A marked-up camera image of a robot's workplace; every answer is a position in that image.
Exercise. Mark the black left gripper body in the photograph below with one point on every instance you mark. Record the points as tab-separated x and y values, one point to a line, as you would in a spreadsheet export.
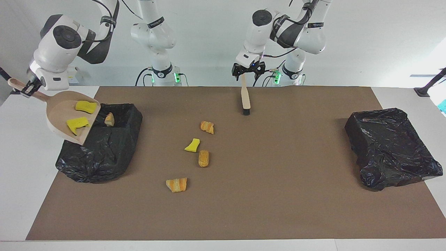
250	67

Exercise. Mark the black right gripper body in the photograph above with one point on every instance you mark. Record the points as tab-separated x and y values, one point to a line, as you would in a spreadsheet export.
37	82

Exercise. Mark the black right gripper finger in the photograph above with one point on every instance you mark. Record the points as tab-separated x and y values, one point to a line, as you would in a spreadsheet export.
28	90

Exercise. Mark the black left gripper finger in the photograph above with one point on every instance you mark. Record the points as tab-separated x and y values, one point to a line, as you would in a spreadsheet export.
261	70
237	70

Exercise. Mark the beige brush with black bristles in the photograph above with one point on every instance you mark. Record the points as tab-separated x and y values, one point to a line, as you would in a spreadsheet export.
245	97

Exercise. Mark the beige plastic dustpan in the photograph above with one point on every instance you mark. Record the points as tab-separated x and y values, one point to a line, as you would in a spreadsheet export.
59	111

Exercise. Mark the yellow sponge with green edge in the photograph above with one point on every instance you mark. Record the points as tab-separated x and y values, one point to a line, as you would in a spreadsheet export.
86	107

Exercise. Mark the notched yellow sponge piece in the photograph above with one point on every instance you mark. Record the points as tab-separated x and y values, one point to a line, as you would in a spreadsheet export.
77	123

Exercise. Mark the small croissant chunk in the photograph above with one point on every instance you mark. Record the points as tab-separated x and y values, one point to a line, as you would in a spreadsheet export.
207	127

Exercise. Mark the pale bread chunk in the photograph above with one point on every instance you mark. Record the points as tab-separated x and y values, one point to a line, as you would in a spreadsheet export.
109	120

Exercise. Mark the yellow sponge wedge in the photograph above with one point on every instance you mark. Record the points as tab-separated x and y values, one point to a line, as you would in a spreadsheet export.
192	145

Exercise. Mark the brown bread roll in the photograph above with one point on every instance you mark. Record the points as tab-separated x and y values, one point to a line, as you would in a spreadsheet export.
204	158

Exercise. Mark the orange striped croissant piece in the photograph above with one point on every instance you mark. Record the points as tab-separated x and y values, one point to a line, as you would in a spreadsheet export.
177	184

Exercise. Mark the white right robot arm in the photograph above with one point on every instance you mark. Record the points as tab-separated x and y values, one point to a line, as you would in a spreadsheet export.
52	59

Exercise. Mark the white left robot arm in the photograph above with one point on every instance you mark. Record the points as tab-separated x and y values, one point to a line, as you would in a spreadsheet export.
306	35

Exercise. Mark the black bag lined bin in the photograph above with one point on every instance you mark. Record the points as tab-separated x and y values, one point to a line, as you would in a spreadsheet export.
104	157
390	150

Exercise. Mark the brown table mat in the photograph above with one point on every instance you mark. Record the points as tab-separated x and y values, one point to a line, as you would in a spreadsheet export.
139	216

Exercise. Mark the teal object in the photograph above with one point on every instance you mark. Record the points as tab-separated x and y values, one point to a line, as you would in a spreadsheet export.
441	106

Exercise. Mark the black camera stand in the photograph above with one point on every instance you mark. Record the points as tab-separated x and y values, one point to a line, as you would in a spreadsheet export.
4	73
423	91

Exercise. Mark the white wall socket boxes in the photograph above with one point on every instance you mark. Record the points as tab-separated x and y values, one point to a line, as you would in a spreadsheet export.
73	75

